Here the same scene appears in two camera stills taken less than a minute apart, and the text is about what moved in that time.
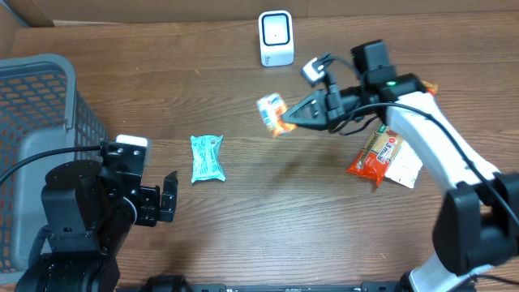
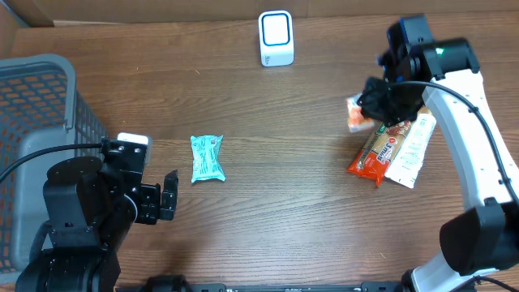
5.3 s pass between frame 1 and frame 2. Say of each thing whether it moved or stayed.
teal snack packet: stayed
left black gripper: stayed
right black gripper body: moved
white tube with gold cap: stayed
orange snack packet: moved
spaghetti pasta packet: stayed
